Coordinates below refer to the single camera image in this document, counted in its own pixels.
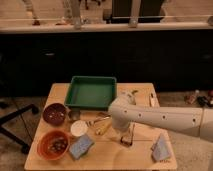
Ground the wooden board eraser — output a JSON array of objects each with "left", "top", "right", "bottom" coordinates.
[{"left": 120, "top": 123, "right": 135, "bottom": 147}]

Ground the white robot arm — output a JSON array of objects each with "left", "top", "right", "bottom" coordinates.
[{"left": 108, "top": 92, "right": 213, "bottom": 142}]

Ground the green plastic tray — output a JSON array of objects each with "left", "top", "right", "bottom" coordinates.
[{"left": 64, "top": 76, "right": 117, "bottom": 111}]

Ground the small metal cup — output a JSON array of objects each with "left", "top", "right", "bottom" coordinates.
[{"left": 68, "top": 108, "right": 80, "bottom": 121}]

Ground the yellow banana toy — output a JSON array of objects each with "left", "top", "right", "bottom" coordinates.
[{"left": 95, "top": 122, "right": 111, "bottom": 136}]

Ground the white round lid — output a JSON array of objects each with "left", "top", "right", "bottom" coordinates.
[{"left": 70, "top": 120, "right": 88, "bottom": 137}]

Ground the dark maroon bowl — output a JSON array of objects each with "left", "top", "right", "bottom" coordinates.
[{"left": 42, "top": 103, "right": 66, "bottom": 126}]

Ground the blue sponge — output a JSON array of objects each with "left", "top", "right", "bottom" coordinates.
[{"left": 69, "top": 134, "right": 94, "bottom": 160}]

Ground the orange bowl with contents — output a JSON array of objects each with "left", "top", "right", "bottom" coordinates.
[{"left": 37, "top": 130, "right": 70, "bottom": 160}]

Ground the light blue folded cloth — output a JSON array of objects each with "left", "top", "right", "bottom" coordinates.
[{"left": 151, "top": 134, "right": 171, "bottom": 162}]

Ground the black office chair base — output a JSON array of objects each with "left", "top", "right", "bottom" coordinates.
[{"left": 0, "top": 101, "right": 39, "bottom": 154}]

